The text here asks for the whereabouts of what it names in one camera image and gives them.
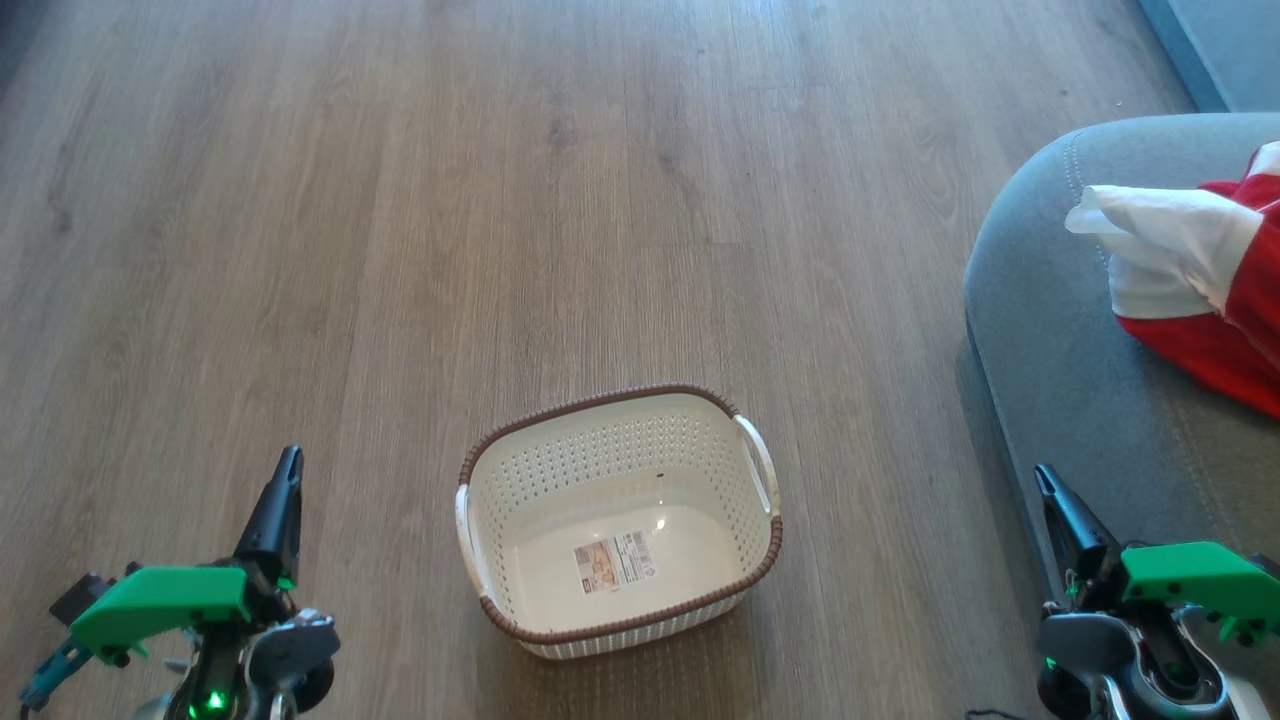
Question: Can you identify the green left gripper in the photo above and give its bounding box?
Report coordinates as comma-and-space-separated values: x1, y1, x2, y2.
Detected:
68, 445, 305, 669

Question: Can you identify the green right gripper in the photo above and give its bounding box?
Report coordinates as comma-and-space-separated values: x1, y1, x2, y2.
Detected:
1032, 462, 1280, 649

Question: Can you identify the red and white garment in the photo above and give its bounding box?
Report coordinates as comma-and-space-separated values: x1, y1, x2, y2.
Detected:
1064, 140, 1280, 421

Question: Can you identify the printed basket label sticker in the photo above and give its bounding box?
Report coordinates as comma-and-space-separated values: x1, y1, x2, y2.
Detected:
572, 529, 659, 597

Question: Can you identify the white perforated laundry basket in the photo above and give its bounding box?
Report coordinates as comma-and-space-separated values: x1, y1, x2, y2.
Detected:
454, 382, 785, 662

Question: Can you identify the grey fabric sofa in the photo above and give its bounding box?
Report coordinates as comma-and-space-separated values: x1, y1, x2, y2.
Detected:
962, 112, 1280, 720

